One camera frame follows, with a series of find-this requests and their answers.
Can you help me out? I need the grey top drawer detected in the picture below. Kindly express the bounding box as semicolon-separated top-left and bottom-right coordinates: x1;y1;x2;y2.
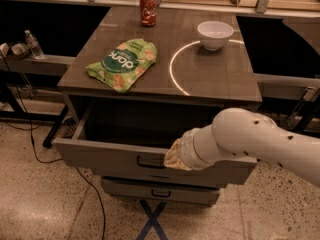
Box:
54;99;256;188

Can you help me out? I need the grey drawer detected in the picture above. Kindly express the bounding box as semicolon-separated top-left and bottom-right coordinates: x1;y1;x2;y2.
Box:
54;99;256;188
101;177;220;206

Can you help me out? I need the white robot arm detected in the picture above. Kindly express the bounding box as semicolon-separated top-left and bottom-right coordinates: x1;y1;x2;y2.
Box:
164;108;320;187

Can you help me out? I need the grey lower drawer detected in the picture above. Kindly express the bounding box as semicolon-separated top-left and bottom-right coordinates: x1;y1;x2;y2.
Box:
101;177;220;206

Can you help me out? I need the grey wooden drawer cabinet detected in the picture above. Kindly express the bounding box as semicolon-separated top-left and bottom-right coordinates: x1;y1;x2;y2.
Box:
57;5;264;188

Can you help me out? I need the blue tape cross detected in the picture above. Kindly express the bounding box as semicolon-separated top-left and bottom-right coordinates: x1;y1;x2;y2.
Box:
136;200;169;240

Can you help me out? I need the green chip bag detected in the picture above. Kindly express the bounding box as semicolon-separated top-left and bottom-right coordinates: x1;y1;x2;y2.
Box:
86;39;157;93

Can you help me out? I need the white bowl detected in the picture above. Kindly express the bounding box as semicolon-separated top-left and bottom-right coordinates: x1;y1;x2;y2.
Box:
197;21;234;51

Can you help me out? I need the red soda can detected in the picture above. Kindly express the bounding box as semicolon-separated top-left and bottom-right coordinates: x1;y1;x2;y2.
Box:
140;0;156;27

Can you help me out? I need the clear plastic water bottle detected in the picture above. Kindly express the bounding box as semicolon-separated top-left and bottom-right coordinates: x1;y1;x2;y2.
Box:
25;30;45;59

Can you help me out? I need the left grey bench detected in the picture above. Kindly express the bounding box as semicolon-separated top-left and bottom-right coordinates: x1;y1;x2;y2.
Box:
0;55;74;148

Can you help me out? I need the black top drawer handle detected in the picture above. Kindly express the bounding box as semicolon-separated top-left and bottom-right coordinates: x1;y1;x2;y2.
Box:
136;156;165;169

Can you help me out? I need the black floor cable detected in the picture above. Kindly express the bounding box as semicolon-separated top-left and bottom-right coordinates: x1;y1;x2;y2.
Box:
0;50;107;240

